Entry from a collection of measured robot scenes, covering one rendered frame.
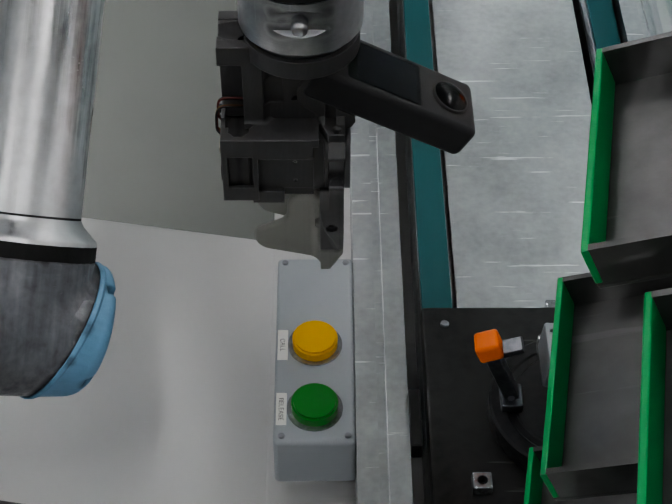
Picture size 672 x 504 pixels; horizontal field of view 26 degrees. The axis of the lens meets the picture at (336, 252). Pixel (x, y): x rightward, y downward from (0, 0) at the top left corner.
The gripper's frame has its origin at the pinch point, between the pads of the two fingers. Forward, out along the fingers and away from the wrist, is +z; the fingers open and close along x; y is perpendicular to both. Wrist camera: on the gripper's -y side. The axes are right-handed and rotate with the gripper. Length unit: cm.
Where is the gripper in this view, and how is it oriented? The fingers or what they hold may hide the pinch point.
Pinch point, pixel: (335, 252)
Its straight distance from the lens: 101.9
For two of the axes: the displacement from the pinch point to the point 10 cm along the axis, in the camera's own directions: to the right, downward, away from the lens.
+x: 0.0, 7.3, -6.8
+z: 0.0, 6.8, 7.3
